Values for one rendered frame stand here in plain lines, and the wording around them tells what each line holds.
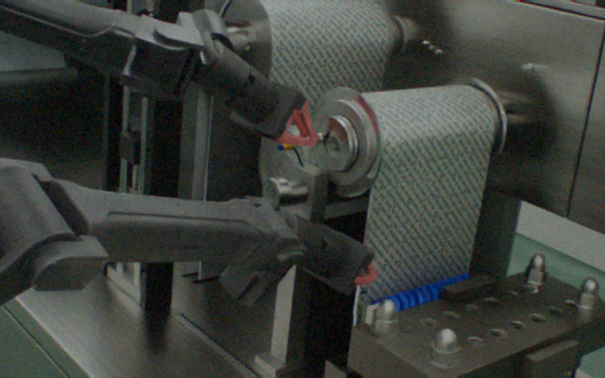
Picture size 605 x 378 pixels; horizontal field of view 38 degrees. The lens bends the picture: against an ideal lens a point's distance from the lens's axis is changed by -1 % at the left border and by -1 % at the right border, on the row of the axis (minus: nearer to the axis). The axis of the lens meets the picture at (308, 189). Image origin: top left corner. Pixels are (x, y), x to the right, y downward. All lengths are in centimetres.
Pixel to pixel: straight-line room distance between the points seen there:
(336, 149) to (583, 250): 312
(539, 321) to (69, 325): 70
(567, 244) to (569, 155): 292
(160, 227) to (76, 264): 13
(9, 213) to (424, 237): 72
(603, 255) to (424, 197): 296
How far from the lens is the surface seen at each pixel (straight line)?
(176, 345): 135
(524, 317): 129
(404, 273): 127
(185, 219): 85
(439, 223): 129
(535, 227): 435
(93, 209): 74
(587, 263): 422
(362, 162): 115
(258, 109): 108
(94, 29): 102
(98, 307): 145
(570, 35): 134
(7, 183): 71
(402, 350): 114
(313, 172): 119
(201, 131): 148
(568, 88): 134
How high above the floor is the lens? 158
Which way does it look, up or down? 19 degrees down
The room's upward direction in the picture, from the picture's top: 6 degrees clockwise
